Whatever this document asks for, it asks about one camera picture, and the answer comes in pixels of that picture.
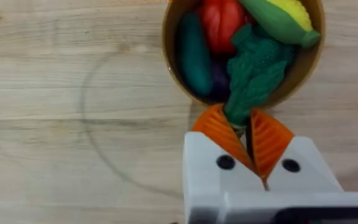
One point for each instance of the left gripper white and orange right finger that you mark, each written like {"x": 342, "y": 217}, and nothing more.
{"x": 303, "y": 174}

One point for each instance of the green leafy toy vegetable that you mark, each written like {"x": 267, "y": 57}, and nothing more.
{"x": 255, "y": 77}

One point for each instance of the brown tub with toy vegetables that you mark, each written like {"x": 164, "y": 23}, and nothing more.
{"x": 194, "y": 59}

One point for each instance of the left gripper white and orange left finger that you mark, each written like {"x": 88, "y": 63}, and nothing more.
{"x": 207, "y": 161}

